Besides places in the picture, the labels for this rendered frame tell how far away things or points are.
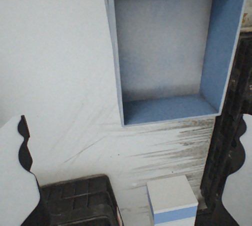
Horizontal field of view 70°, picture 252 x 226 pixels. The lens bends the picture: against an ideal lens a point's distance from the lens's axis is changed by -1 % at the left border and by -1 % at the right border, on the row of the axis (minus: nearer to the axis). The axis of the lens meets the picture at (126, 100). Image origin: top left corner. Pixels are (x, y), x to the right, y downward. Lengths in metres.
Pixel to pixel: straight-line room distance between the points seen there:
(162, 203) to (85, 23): 0.47
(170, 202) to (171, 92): 0.33
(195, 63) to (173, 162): 0.33
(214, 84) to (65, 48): 0.26
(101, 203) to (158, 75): 0.33
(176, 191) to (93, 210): 0.24
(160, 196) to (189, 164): 0.12
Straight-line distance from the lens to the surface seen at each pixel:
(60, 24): 0.36
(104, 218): 0.48
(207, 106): 0.32
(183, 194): 0.59
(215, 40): 0.30
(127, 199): 0.66
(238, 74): 1.02
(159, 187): 0.59
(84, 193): 0.53
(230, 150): 1.19
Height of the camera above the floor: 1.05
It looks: 60 degrees down
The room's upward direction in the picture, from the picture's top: 166 degrees clockwise
